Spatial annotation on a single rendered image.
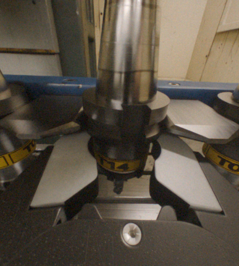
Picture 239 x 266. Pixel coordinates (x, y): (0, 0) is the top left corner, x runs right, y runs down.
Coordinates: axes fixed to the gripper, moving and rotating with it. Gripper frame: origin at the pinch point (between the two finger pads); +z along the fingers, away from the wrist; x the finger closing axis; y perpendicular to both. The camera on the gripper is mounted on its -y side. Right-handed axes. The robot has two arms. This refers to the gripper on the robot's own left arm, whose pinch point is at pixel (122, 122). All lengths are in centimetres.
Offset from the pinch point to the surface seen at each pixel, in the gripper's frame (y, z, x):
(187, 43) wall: -11, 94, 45
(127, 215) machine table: 29.9, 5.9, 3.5
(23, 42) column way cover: -6, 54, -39
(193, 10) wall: -27, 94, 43
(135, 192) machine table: 29.9, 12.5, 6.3
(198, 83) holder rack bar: -2.9, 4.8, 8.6
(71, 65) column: 2, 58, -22
